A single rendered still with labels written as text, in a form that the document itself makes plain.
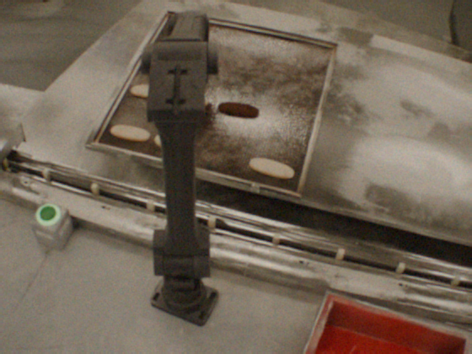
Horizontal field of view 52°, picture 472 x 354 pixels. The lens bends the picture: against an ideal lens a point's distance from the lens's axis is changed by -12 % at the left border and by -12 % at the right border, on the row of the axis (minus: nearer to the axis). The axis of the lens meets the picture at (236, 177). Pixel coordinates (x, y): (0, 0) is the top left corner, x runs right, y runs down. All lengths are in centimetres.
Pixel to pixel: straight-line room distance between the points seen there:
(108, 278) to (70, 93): 63
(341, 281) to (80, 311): 54
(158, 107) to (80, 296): 54
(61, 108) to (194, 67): 84
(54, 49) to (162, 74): 261
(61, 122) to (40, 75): 165
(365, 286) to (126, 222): 52
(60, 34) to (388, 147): 254
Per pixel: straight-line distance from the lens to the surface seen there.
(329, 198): 118
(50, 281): 115
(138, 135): 126
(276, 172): 118
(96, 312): 109
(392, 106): 137
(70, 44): 331
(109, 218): 116
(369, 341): 108
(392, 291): 111
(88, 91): 155
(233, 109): 128
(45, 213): 114
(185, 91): 70
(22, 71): 318
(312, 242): 115
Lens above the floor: 177
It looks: 48 degrees down
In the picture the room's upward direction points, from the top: 4 degrees clockwise
